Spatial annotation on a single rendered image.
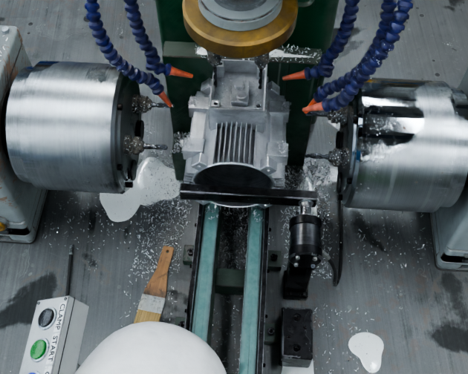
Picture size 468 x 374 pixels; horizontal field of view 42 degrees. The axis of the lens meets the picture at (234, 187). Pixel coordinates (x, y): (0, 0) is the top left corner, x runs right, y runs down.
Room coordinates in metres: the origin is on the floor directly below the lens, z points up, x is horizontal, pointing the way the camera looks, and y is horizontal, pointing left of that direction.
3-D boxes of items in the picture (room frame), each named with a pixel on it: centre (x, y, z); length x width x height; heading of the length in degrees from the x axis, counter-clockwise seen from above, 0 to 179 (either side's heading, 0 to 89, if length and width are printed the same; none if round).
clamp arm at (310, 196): (0.58, -0.03, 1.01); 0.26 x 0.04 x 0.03; 86
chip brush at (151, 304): (0.47, 0.16, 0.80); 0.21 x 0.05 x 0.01; 168
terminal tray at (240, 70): (0.74, -0.01, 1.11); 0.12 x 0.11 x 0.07; 176
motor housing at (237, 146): (0.70, -0.01, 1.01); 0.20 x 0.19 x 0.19; 176
